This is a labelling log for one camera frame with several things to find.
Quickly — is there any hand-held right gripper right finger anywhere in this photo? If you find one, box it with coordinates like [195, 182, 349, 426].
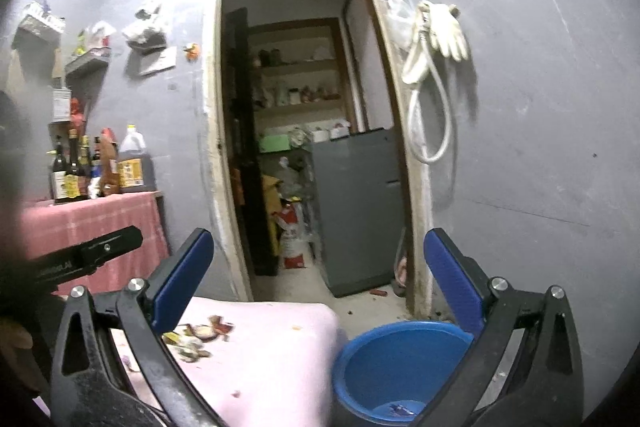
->
[410, 228, 585, 427]

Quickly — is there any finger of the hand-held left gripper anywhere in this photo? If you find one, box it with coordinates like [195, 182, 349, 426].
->
[29, 226, 144, 297]

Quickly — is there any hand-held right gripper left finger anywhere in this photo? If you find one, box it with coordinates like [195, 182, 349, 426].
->
[50, 228, 226, 427]

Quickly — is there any red brown wrapper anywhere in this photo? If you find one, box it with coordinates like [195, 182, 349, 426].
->
[207, 316, 235, 336]

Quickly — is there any silver foil wrapper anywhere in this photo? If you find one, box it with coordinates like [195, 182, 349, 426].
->
[175, 338, 214, 364]

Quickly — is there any blue plastic basin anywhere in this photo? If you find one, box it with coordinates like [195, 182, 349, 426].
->
[332, 321, 476, 427]

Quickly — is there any blue white wrapper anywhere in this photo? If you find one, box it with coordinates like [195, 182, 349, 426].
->
[376, 401, 426, 418]

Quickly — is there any pink checkered tablecloth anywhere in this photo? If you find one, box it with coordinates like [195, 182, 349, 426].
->
[22, 192, 169, 296]

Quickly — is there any dark sauce bottle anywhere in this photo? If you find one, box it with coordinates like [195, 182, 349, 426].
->
[66, 129, 85, 202]
[49, 136, 69, 204]

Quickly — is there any pink slipper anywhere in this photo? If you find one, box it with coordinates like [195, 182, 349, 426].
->
[392, 256, 409, 298]

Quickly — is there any labelled tin can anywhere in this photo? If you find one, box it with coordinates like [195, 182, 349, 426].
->
[52, 88, 71, 120]

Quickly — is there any brown bottle red cap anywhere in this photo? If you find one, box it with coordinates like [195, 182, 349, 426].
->
[99, 128, 122, 196]

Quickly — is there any large oil jug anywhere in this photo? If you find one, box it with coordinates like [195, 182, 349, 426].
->
[117, 125, 157, 194]

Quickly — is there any red white sack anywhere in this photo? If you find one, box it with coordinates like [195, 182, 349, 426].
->
[273, 202, 314, 269]

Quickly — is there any grey washing machine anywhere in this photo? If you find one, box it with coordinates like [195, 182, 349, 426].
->
[305, 127, 407, 298]

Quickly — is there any yellow cardboard box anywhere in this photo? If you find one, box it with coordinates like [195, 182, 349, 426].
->
[262, 175, 284, 228]

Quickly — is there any pink towel cloth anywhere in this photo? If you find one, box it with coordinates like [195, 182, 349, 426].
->
[112, 297, 351, 427]

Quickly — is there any black door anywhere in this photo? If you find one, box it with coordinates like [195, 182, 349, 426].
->
[222, 7, 279, 277]

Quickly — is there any green box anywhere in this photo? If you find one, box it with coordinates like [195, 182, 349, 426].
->
[258, 134, 291, 153]

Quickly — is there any hanging plastic bag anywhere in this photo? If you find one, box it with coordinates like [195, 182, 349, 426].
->
[122, 0, 169, 54]

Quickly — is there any wooden shelf unit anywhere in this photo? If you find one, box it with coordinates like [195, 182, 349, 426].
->
[247, 19, 352, 134]

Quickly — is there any white rubber glove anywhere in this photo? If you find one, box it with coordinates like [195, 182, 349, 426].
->
[419, 1, 472, 62]

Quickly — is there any wall shelf with packets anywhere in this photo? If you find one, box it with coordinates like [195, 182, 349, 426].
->
[64, 21, 112, 76]

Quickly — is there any wire wall basket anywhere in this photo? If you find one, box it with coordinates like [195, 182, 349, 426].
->
[19, 0, 67, 36]

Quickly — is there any white hose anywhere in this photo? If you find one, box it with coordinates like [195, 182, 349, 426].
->
[401, 2, 459, 166]

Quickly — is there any paper sheet on wall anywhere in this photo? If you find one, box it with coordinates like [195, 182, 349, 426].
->
[138, 47, 177, 77]

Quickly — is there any door frame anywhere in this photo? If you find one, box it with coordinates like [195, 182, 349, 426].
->
[201, 0, 437, 319]

